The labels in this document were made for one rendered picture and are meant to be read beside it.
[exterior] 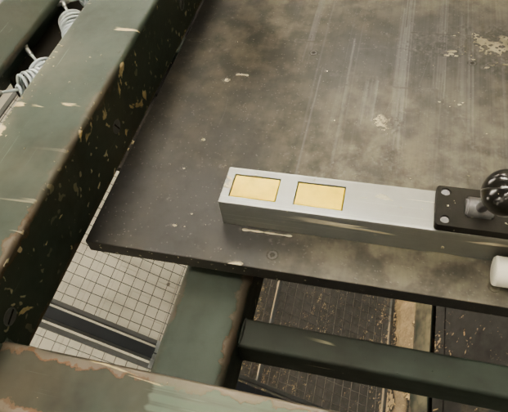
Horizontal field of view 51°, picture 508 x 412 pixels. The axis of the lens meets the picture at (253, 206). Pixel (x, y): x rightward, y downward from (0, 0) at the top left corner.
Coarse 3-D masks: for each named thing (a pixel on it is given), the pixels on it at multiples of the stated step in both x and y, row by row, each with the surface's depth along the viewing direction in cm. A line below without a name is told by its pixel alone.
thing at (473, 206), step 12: (492, 180) 41; (504, 180) 40; (480, 192) 42; (492, 192) 41; (504, 192) 40; (468, 204) 51; (480, 204) 49; (492, 204) 41; (504, 204) 40; (468, 216) 51; (480, 216) 51; (492, 216) 51; (504, 216) 41
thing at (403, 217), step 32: (224, 192) 58; (288, 192) 57; (352, 192) 56; (384, 192) 55; (416, 192) 55; (256, 224) 59; (288, 224) 57; (320, 224) 56; (352, 224) 54; (384, 224) 53; (416, 224) 53; (480, 256) 54
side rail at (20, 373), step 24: (0, 360) 47; (24, 360) 47; (48, 360) 47; (72, 360) 47; (96, 360) 47; (0, 384) 46; (24, 384) 46; (48, 384) 46; (72, 384) 45; (96, 384) 45; (120, 384) 45; (144, 384) 45; (168, 384) 44; (192, 384) 44; (0, 408) 45; (24, 408) 44; (48, 408) 44; (72, 408) 44; (96, 408) 44; (120, 408) 44; (144, 408) 44; (168, 408) 43; (192, 408) 43; (216, 408) 43; (240, 408) 43; (264, 408) 43; (288, 408) 42; (312, 408) 42
